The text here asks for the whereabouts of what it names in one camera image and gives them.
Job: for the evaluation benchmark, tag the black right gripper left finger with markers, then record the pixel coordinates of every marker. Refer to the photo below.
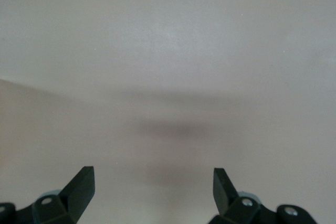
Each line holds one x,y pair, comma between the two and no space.
76,195

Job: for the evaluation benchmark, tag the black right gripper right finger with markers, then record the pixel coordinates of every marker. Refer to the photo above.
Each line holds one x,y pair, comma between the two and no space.
223,195

